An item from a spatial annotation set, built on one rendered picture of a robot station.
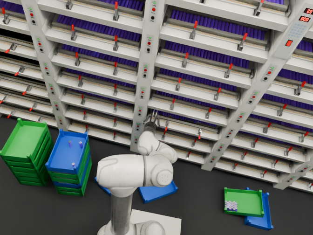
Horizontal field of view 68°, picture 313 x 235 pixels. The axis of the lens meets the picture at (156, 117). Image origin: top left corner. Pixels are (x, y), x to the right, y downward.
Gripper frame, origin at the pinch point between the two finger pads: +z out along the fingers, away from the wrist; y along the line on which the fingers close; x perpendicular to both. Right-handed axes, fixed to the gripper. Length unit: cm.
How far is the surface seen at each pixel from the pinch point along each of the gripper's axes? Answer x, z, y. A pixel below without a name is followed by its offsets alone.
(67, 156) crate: 24, -43, 51
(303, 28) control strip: -87, -18, -60
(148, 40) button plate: -62, -15, 12
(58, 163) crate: 25, -50, 55
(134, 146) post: 46.6, 4.1, 12.0
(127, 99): -10.5, -5.2, 21.9
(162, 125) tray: 8.2, -1.4, -8.3
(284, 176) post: 36, 6, -124
